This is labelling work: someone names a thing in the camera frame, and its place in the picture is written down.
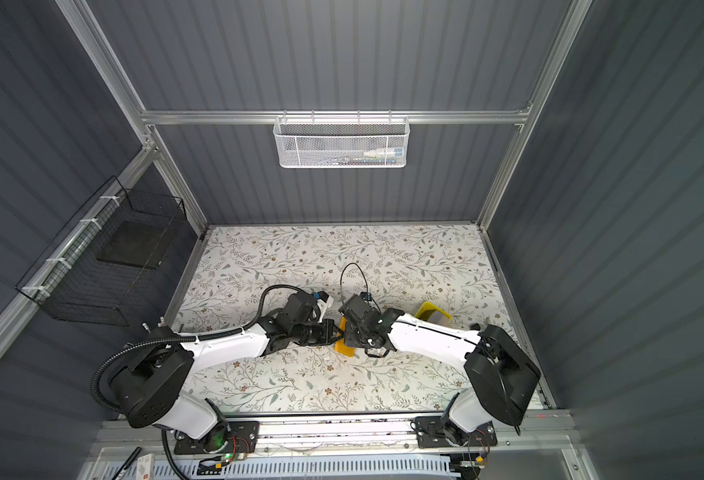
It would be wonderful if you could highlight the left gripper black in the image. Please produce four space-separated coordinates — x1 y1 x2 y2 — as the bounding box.
291 319 345 345

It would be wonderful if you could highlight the yellow leather card holder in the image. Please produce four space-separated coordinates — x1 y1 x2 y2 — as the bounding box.
334 316 355 358

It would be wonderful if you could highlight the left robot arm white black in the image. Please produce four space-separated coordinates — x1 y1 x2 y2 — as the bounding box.
103 289 342 449

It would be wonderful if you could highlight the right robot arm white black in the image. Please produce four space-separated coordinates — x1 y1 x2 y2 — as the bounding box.
339 295 541 446

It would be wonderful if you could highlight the black pad in basket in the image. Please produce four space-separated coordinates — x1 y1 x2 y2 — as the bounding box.
96 221 176 270

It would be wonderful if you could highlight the white tube in basket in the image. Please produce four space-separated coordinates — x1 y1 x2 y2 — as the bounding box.
363 147 406 162

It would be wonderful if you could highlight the black pen foreground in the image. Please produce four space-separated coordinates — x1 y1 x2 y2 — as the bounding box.
110 447 142 480

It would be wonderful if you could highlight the white small box foreground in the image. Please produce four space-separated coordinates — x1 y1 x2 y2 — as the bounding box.
135 453 155 480

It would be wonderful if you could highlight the black corrugated cable left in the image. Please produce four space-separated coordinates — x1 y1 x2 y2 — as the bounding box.
90 284 311 415

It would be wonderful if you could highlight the thin black cable right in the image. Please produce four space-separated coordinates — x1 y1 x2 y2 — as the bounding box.
339 262 370 298

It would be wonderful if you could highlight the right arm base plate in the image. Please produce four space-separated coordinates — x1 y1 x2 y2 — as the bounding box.
410 415 498 449

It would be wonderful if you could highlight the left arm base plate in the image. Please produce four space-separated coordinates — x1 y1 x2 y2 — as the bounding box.
173 421 261 456

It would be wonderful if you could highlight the white wire mesh basket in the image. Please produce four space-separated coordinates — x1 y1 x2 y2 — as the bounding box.
273 119 411 169

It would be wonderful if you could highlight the aluminium front rail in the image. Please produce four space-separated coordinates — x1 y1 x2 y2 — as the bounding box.
96 410 575 457

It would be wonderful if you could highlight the black wire mesh basket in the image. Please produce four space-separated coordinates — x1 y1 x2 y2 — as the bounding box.
16 180 187 327

